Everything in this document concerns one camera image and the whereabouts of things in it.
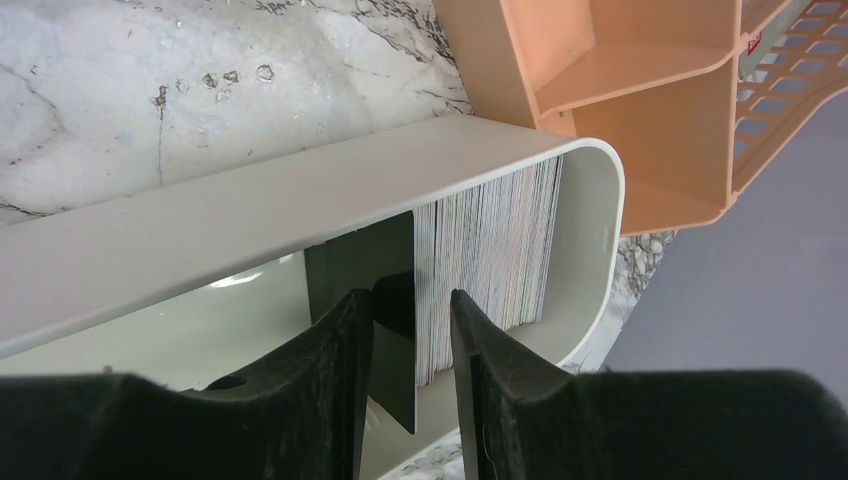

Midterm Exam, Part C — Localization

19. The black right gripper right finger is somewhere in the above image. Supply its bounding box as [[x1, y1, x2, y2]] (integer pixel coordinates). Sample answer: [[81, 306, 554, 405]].
[[450, 290, 847, 479]]

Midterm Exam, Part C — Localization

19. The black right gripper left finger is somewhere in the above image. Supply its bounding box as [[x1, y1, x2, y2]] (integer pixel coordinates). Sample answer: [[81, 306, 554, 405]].
[[1, 289, 374, 479]]

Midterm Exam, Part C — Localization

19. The stack of cards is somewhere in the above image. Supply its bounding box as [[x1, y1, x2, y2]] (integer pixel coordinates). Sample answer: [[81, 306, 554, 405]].
[[412, 156, 564, 387]]

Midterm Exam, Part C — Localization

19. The white plastic tray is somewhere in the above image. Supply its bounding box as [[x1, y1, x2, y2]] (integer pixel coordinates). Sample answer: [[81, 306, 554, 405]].
[[0, 113, 627, 480]]

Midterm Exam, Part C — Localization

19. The peach desk organizer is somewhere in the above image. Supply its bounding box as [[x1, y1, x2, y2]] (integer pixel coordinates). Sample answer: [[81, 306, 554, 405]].
[[435, 0, 847, 235]]

